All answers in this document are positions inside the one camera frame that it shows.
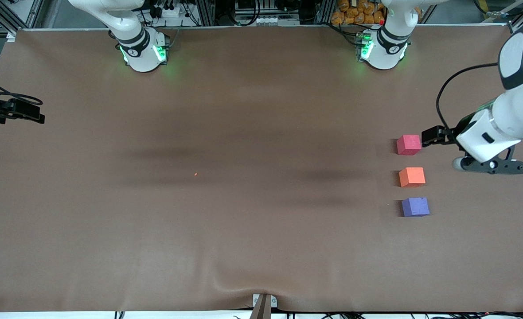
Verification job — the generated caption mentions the orange foam block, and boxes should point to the orange foam block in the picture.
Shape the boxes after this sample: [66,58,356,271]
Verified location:
[398,167,426,188]

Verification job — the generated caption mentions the red foam block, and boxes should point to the red foam block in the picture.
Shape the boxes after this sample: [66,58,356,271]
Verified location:
[396,135,422,156]

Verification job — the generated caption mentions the purple foam block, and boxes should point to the purple foam block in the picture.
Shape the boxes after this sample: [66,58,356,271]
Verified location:
[402,197,430,218]

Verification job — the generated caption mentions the pile of orange objects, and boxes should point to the pile of orange objects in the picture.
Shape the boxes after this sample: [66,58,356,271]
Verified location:
[331,0,386,25]

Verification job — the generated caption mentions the white power strip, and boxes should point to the white power strip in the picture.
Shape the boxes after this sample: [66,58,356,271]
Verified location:
[148,0,187,18]

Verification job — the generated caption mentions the brown table mat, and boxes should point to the brown table mat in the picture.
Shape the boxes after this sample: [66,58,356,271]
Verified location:
[0,24,523,313]

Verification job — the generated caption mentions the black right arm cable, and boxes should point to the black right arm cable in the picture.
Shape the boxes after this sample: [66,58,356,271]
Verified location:
[0,73,44,106]

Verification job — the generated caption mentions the aluminium frame profile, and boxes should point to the aluminium frame profile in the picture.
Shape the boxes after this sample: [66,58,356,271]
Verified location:
[197,0,215,26]
[0,0,49,41]
[485,0,523,35]
[319,0,338,23]

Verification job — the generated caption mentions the grey mounting bracket plate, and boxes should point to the grey mounting bracket plate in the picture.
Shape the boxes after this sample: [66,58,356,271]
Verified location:
[252,293,278,309]

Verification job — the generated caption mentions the camera mast pole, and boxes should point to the camera mast pole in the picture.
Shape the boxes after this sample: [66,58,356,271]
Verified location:
[249,294,273,319]

